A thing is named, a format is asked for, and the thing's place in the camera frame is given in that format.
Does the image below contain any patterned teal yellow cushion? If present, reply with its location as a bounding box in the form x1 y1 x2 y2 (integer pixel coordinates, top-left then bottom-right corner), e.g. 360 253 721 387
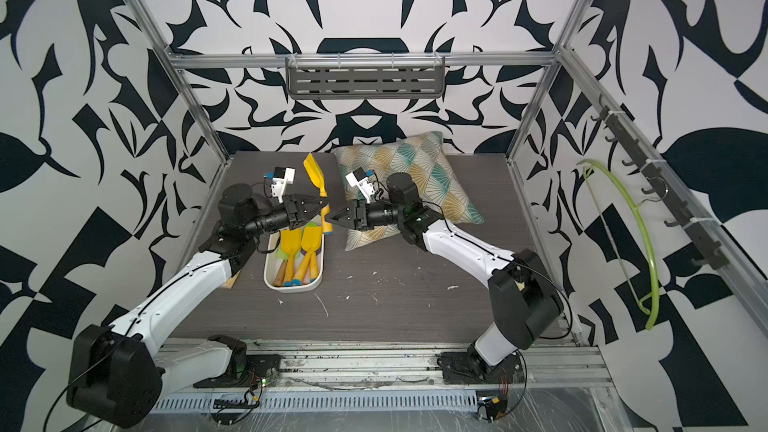
332 131 485 252

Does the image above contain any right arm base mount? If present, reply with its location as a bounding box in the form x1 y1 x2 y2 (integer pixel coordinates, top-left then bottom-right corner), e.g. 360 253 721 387
437 352 526 385

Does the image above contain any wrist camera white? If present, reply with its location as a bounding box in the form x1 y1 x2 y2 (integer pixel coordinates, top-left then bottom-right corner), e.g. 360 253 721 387
265 167 295 203
345 167 376 204

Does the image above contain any black hook rail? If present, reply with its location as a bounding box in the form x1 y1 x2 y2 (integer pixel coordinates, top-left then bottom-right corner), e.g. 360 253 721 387
593 95 730 270

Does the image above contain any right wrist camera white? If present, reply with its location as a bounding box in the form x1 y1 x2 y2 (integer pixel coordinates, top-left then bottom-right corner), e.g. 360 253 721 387
345 167 376 204

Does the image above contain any white storage box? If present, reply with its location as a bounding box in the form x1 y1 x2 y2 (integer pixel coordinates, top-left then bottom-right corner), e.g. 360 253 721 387
263 224 324 294

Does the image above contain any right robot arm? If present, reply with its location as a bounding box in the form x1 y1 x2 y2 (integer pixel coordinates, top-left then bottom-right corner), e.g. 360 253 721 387
325 170 564 375

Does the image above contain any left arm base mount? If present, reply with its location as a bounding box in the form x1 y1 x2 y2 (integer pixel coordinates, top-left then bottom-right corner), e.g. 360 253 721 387
193 354 282 389

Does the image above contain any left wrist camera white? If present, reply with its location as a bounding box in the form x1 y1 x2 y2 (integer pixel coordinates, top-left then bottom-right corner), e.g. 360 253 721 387
265 167 295 203

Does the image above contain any aluminium frame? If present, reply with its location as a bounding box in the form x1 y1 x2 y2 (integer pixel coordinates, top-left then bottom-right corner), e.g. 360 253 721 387
98 0 768 432

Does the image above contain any grey wall shelf rack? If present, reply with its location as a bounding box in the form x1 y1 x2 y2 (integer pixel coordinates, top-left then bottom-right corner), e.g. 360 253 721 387
285 53 446 100

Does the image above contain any white cable duct strip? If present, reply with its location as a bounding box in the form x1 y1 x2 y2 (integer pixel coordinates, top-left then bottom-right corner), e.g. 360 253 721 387
151 389 478 414

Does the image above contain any green plastic hanger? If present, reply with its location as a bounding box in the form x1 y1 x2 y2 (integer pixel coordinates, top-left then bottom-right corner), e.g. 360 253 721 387
578 158 661 331

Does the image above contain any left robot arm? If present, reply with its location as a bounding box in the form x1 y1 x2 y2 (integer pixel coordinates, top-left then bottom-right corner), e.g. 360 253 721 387
63 183 328 428

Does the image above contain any yellow toy shovel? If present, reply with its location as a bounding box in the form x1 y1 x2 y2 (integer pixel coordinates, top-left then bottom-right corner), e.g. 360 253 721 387
273 228 302 287
292 222 323 285
303 153 333 235

